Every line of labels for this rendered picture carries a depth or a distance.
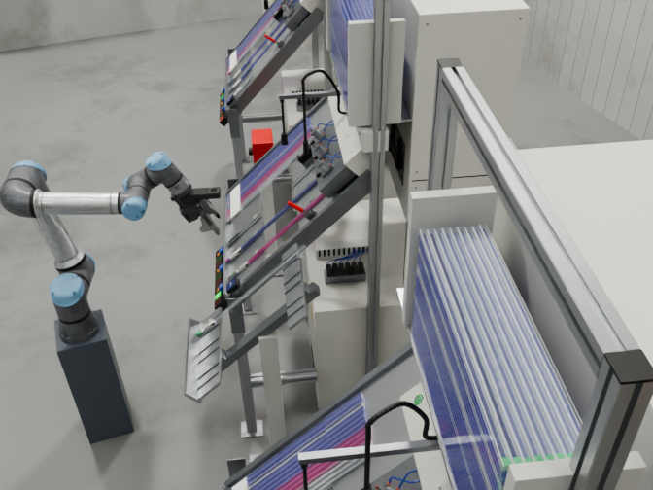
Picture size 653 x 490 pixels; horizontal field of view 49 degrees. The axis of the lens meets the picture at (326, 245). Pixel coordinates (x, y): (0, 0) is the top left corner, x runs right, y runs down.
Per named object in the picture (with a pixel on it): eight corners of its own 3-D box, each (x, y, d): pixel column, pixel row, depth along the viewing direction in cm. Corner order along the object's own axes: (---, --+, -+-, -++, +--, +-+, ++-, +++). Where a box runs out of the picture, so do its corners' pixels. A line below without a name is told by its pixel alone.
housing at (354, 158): (373, 189, 235) (343, 164, 228) (353, 119, 273) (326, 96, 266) (391, 173, 232) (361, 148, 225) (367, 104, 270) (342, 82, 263)
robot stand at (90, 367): (89, 444, 293) (56, 352, 260) (85, 411, 307) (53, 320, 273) (134, 432, 298) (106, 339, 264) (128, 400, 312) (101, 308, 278)
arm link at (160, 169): (144, 157, 245) (163, 146, 242) (164, 180, 251) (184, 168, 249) (141, 169, 239) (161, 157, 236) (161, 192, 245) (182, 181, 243)
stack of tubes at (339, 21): (350, 119, 220) (350, 35, 203) (330, 52, 260) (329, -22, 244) (390, 117, 221) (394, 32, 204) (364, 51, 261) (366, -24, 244)
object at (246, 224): (234, 298, 258) (227, 295, 256) (233, 197, 310) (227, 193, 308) (269, 267, 251) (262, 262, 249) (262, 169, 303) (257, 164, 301)
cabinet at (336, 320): (318, 418, 302) (313, 312, 264) (304, 306, 357) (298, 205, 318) (467, 403, 306) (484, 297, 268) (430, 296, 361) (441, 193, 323)
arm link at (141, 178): (117, 193, 240) (143, 178, 237) (122, 175, 249) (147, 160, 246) (132, 209, 244) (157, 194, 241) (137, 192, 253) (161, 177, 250)
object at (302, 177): (310, 240, 245) (299, 232, 243) (295, 144, 297) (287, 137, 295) (379, 179, 233) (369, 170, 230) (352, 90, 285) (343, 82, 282)
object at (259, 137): (251, 279, 374) (236, 150, 326) (250, 251, 393) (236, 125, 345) (296, 275, 376) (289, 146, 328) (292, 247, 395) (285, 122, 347)
